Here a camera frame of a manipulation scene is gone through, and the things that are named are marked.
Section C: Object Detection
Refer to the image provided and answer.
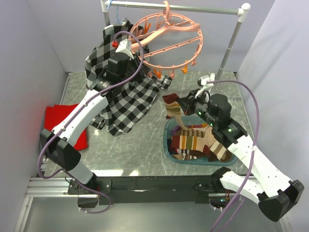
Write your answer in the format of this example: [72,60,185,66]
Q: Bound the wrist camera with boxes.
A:
[112,39,134,61]
[195,73,215,98]

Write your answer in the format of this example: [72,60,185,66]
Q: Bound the black base beam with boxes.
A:
[67,175,239,206]

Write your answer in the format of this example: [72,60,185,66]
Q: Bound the blue wire hanger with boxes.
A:
[107,0,120,24]

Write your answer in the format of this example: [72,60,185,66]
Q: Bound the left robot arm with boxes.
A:
[37,54,146,194]

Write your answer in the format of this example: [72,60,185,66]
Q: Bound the teal plastic basket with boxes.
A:
[163,117,238,166]

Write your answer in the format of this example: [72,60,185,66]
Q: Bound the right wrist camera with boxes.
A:
[195,73,215,98]

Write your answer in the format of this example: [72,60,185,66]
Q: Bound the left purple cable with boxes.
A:
[37,30,145,215]

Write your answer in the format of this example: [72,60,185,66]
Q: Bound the metal clothes rack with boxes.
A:
[101,0,251,80]

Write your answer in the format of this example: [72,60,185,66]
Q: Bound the purple cable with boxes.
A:
[210,80,260,232]
[37,30,145,215]

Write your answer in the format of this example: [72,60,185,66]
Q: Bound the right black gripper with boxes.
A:
[176,88,217,127]

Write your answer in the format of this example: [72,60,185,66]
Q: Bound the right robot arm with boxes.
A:
[177,91,304,222]

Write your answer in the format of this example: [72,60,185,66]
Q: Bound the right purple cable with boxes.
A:
[210,80,260,232]

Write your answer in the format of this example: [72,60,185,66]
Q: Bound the brown striped sock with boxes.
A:
[171,128,234,162]

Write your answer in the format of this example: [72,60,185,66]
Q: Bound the red folded cloth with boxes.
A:
[42,103,89,155]

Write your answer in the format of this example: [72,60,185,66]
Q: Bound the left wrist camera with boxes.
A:
[112,39,134,61]

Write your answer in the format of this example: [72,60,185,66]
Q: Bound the beige striped sock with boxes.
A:
[162,93,189,131]
[171,130,215,154]

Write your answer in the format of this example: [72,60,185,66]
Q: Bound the black white checkered shirt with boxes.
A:
[85,18,172,136]

